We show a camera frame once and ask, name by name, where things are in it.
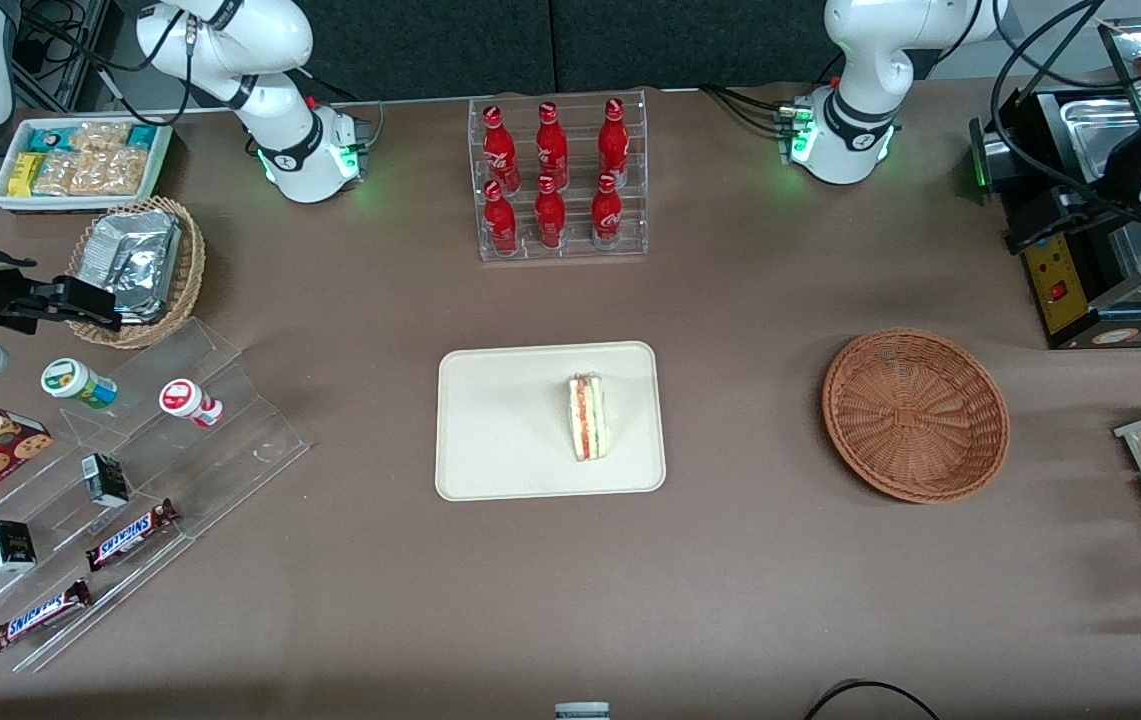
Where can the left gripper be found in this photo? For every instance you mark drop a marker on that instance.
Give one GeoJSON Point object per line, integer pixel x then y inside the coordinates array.
{"type": "Point", "coordinates": [1072, 209]}

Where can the triangular sandwich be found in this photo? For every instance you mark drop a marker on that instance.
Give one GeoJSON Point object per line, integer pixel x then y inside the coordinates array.
{"type": "Point", "coordinates": [588, 420]}

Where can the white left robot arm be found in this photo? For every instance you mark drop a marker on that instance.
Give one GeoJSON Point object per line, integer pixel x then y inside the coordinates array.
{"type": "Point", "coordinates": [850, 130]}

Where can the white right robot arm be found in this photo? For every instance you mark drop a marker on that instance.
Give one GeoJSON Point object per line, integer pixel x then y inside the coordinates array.
{"type": "Point", "coordinates": [280, 130]}

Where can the oval light wicker basket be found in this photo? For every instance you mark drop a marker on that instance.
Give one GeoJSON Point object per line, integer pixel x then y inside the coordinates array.
{"type": "Point", "coordinates": [192, 260]}

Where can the round brown wicker basket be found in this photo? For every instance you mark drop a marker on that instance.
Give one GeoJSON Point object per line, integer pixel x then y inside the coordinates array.
{"type": "Point", "coordinates": [915, 415]}

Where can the cream rectangular tray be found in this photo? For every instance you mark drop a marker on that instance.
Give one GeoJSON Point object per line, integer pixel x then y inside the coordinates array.
{"type": "Point", "coordinates": [510, 420]}

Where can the black food warmer case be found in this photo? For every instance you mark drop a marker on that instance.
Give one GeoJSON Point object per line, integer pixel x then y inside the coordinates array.
{"type": "Point", "coordinates": [1060, 290]}

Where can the green lid snack cup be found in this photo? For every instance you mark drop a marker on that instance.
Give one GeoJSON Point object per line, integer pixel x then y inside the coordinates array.
{"type": "Point", "coordinates": [75, 382]}

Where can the silver foil packet stack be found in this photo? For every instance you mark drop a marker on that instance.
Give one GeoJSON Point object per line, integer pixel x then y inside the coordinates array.
{"type": "Point", "coordinates": [135, 260]}

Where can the steel warmer pan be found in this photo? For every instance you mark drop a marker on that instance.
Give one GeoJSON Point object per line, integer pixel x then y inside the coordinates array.
{"type": "Point", "coordinates": [1090, 135]}

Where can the clear nut snack bag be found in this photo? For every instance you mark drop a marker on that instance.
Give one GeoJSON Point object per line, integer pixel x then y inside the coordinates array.
{"type": "Point", "coordinates": [55, 175]}
{"type": "Point", "coordinates": [100, 136]}
{"type": "Point", "coordinates": [115, 172]}

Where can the yellow snack bar packet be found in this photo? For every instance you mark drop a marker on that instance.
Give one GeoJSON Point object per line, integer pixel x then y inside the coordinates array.
{"type": "Point", "coordinates": [26, 174]}

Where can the red lid snack cup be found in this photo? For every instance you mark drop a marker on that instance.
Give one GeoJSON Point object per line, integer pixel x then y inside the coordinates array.
{"type": "Point", "coordinates": [185, 400]}

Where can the teal snack packet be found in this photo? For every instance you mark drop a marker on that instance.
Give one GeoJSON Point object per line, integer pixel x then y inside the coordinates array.
{"type": "Point", "coordinates": [48, 139]}
{"type": "Point", "coordinates": [142, 136]}

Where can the small black carton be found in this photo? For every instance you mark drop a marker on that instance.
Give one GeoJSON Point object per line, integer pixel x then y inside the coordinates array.
{"type": "Point", "coordinates": [105, 480]}
{"type": "Point", "coordinates": [8, 546]}

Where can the white rectangular snack bin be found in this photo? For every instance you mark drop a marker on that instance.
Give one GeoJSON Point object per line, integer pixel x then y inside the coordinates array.
{"type": "Point", "coordinates": [162, 170]}

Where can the clear acrylic stepped display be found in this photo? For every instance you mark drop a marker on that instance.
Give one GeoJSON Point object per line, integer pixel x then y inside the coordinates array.
{"type": "Point", "coordinates": [230, 440]}

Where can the snickers chocolate bar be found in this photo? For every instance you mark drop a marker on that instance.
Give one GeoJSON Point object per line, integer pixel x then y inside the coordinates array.
{"type": "Point", "coordinates": [130, 535]}
{"type": "Point", "coordinates": [38, 616]}

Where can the dark partition panel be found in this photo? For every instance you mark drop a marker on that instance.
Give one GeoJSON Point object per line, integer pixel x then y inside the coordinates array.
{"type": "Point", "coordinates": [690, 40]}
{"type": "Point", "coordinates": [430, 45]}

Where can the clear acrylic bottle rack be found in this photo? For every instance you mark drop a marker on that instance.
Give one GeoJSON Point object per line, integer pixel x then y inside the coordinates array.
{"type": "Point", "coordinates": [638, 150]}

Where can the red cola bottle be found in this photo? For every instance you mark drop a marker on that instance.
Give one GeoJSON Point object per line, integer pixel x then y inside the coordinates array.
{"type": "Point", "coordinates": [500, 225]}
{"type": "Point", "coordinates": [614, 145]}
{"type": "Point", "coordinates": [550, 220]}
{"type": "Point", "coordinates": [607, 218]}
{"type": "Point", "coordinates": [500, 150]}
{"type": "Point", "coordinates": [552, 150]}

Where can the grey white device edge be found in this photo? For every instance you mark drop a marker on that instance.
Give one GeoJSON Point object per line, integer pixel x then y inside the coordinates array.
{"type": "Point", "coordinates": [582, 712]}

